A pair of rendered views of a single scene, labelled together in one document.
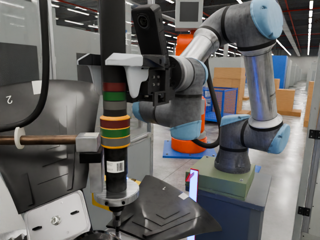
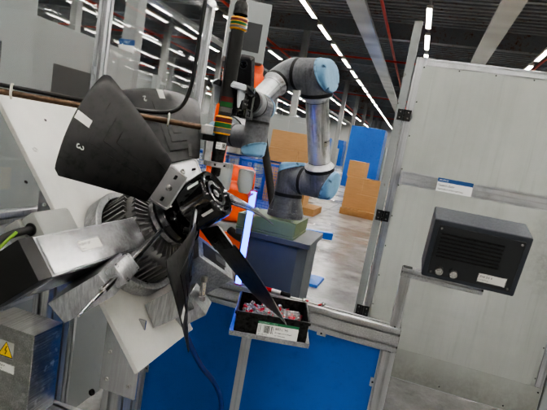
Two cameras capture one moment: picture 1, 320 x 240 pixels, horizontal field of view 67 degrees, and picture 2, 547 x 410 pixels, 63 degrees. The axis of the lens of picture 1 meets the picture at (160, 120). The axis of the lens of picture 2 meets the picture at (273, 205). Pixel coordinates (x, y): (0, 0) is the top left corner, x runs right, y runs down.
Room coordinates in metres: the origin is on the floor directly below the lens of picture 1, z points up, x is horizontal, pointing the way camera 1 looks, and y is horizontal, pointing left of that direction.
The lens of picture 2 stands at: (-0.80, 0.19, 1.37)
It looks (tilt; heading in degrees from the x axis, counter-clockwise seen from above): 8 degrees down; 346
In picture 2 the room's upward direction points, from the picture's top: 10 degrees clockwise
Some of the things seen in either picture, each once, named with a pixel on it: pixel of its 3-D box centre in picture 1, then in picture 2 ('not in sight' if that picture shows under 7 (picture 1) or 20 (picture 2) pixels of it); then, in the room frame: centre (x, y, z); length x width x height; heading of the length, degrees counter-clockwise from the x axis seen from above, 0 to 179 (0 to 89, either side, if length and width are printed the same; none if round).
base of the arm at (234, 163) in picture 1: (232, 155); (286, 204); (0.98, -0.32, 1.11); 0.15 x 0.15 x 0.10
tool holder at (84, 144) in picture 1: (109, 165); (215, 146); (0.35, 0.08, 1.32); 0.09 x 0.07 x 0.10; 96
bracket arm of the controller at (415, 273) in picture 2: not in sight; (441, 279); (0.36, -0.66, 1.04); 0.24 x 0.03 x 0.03; 61
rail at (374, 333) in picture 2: not in sight; (264, 302); (0.61, -0.20, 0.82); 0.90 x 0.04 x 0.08; 61
